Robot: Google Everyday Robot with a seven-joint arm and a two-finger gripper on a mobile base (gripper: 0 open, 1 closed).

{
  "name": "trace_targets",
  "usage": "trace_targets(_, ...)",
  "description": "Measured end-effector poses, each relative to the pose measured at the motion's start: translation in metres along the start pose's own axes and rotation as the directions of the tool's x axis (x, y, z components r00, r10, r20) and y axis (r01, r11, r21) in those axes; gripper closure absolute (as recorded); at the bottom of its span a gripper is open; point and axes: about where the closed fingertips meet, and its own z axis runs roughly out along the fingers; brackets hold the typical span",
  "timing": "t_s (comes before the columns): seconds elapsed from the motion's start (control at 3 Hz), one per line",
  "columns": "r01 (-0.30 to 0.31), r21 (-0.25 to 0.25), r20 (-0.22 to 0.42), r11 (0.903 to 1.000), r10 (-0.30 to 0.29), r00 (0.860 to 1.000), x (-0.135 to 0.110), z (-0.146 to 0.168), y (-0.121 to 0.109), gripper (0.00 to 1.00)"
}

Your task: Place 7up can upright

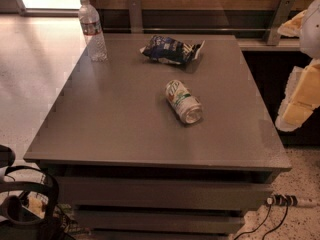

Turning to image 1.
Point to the white power strip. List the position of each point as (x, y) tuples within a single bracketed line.
[(291, 201)]

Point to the blue chip bag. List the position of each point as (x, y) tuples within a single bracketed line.
[(167, 50)]

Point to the grey metal bracket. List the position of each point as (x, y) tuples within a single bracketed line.
[(281, 13), (135, 15)]

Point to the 7up soda can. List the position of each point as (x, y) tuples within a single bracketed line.
[(186, 106)]

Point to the left grey metal bracket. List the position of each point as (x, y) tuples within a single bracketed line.
[(135, 15)]

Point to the right grey metal bracket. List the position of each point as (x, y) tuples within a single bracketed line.
[(281, 13)]

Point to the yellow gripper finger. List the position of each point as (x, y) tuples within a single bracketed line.
[(302, 97), (293, 27)]

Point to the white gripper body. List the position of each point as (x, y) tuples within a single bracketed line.
[(311, 34)]

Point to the clear plastic water bottle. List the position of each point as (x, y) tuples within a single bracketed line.
[(92, 30)]

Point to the grey table with drawers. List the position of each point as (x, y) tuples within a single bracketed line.
[(128, 166)]

